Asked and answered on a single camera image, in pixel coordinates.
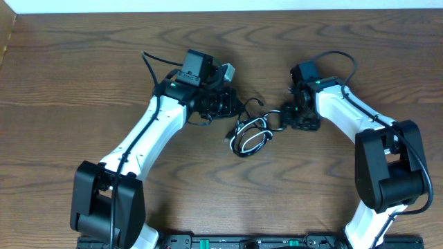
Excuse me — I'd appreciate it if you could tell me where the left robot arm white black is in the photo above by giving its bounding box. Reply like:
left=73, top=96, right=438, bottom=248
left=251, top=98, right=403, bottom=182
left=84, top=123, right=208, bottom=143
left=70, top=50, right=241, bottom=248

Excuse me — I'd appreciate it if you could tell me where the black USB cable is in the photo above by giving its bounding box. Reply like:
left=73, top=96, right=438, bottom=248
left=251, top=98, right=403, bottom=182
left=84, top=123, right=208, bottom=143
left=224, top=97, right=287, bottom=158

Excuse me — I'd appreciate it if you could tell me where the white USB cable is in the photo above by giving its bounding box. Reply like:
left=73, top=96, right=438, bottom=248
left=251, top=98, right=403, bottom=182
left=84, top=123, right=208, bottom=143
left=229, top=109, right=282, bottom=154

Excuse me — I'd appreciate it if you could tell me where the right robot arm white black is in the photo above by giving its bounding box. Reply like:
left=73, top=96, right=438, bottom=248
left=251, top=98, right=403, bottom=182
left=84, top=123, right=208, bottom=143
left=281, top=61, right=433, bottom=248

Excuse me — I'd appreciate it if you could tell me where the wooden side panel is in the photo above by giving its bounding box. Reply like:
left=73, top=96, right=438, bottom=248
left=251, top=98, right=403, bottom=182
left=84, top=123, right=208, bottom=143
left=0, top=0, right=17, bottom=62

